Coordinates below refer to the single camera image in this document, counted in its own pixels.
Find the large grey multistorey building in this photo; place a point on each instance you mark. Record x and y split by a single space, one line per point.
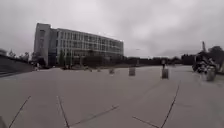
76 45

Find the row of dark trees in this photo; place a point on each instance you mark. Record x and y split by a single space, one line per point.
146 61

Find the group of parked scooters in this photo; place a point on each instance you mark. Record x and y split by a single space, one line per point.
203 63

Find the grey concrete paved plaza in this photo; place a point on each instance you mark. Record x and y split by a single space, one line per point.
110 90

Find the row of concrete bollards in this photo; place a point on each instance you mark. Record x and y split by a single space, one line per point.
165 73

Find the low dark wall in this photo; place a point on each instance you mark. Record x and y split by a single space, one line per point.
15 64

